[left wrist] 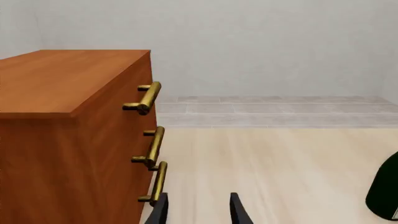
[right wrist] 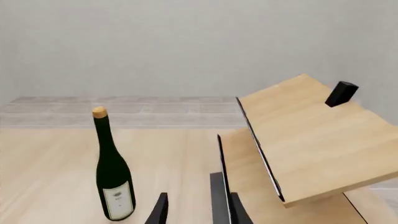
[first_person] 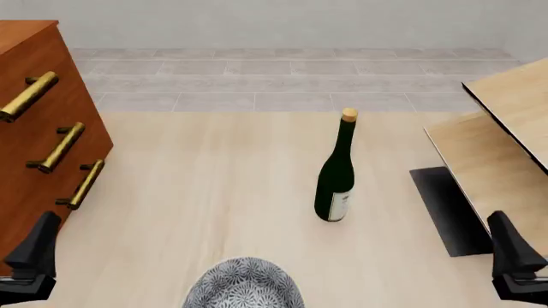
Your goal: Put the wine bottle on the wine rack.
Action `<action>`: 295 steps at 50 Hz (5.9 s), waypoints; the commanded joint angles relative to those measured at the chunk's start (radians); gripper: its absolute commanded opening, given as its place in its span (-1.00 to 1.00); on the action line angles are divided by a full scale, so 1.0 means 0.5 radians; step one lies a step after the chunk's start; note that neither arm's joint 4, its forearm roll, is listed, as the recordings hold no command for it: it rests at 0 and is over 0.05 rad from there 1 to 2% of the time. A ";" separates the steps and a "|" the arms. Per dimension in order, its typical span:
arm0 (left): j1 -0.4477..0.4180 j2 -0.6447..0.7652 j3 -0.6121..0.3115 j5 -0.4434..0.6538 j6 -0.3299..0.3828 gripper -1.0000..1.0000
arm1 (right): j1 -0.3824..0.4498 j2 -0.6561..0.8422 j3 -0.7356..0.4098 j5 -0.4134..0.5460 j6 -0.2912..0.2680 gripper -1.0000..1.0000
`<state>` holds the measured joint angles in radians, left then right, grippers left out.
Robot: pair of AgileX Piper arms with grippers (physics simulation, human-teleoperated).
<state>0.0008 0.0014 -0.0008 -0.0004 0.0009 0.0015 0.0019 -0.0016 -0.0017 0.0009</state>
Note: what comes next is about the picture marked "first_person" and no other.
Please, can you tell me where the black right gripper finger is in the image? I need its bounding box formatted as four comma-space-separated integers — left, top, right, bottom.
486, 210, 548, 277

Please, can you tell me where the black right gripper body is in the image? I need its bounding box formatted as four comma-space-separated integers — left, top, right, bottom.
491, 272, 548, 303

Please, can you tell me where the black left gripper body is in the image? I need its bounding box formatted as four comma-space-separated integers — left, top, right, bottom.
0, 275, 57, 304

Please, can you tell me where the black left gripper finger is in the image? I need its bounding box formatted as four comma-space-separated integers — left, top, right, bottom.
3, 210, 63, 279

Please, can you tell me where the pale wood wine rack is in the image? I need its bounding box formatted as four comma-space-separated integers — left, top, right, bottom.
408, 56, 548, 258

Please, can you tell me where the dark green wine bottle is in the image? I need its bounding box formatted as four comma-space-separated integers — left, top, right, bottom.
313, 107, 360, 223

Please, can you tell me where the red-brown wooden cabinet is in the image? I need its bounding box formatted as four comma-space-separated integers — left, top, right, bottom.
0, 20, 115, 277

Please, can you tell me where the grey patterned bowl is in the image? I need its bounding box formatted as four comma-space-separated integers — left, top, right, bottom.
182, 256, 306, 308

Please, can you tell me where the small brass drawer handle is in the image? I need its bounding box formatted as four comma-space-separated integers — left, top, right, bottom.
55, 158, 106, 211

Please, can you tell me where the medium brass drawer handle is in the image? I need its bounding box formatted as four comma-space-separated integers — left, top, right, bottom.
25, 121, 86, 175

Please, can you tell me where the large brass drawer handle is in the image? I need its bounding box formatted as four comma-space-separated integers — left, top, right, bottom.
0, 70, 60, 123

